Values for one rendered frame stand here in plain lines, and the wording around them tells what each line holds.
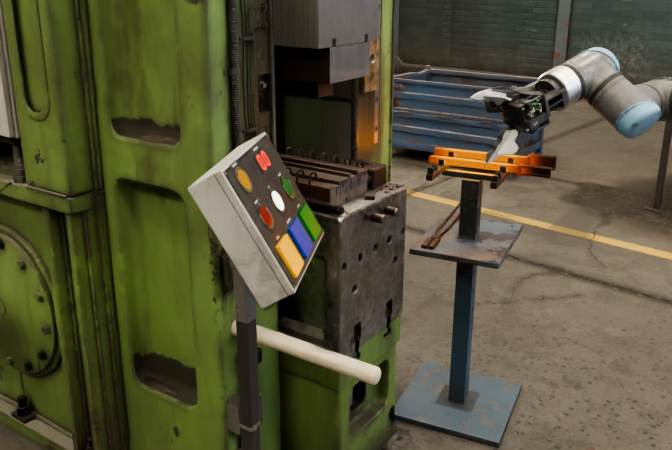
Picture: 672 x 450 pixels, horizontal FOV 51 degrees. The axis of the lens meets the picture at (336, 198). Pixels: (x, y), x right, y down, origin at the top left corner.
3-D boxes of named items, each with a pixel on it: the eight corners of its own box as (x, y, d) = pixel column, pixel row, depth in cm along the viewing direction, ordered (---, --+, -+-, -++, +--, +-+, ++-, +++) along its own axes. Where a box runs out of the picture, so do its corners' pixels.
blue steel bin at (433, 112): (544, 158, 615) (552, 75, 593) (508, 178, 554) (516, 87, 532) (422, 139, 682) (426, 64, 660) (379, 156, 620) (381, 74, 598)
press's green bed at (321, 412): (397, 432, 250) (401, 313, 235) (338, 494, 220) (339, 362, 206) (274, 383, 279) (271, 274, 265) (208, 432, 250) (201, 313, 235)
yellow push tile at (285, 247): (305, 262, 146) (287, 232, 145) (297, 277, 139) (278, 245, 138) (298, 266, 147) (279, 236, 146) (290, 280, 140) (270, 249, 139)
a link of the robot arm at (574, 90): (546, 64, 156) (553, 103, 160) (530, 72, 155) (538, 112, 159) (578, 67, 149) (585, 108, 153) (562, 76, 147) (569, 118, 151)
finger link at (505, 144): (501, 166, 146) (522, 128, 147) (481, 161, 151) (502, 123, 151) (510, 173, 148) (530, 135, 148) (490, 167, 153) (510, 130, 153)
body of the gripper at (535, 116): (524, 103, 143) (565, 79, 147) (494, 98, 150) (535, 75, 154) (531, 137, 146) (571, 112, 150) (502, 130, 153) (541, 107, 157)
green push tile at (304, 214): (322, 229, 165) (305, 202, 164) (316, 241, 158) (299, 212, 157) (315, 233, 166) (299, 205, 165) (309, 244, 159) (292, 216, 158)
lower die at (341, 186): (367, 193, 213) (367, 166, 211) (329, 211, 198) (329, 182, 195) (259, 171, 236) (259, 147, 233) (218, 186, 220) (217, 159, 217)
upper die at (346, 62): (369, 75, 202) (369, 41, 200) (329, 84, 187) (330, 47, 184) (256, 64, 225) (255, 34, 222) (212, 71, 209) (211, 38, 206)
